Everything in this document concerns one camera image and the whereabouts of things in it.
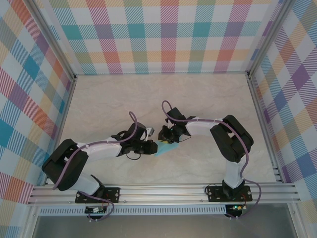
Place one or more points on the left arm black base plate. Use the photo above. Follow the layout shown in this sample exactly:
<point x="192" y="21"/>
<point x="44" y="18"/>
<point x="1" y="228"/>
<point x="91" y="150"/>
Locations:
<point x="111" y="194"/>

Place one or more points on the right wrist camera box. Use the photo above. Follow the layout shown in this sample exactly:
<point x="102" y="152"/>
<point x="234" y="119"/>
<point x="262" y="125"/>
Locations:
<point x="168" y="122"/>

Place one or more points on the aluminium frame post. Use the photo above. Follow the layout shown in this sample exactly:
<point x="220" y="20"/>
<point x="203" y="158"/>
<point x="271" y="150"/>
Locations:
<point x="53" y="37"/>
<point x="268" y="37"/>

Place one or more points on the light blue paper sheet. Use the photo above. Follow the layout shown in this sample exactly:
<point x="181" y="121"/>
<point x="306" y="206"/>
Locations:
<point x="166" y="150"/>

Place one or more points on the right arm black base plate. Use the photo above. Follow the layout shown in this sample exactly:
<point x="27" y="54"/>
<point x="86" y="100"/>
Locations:
<point x="215" y="194"/>

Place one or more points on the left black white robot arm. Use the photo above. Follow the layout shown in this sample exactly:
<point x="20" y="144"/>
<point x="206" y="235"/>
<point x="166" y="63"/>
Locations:
<point x="64" y="166"/>

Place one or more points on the aluminium table side rail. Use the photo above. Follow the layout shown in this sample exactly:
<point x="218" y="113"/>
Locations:
<point x="62" y="125"/>
<point x="263" y="124"/>

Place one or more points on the aluminium mounting rail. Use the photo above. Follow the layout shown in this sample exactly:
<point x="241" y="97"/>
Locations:
<point x="161" y="193"/>

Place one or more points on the grey metal panel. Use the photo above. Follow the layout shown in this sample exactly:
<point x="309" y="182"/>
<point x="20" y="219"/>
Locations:
<point x="161" y="226"/>

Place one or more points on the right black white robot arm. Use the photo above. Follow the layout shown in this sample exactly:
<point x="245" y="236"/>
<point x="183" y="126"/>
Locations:
<point x="232" y="138"/>

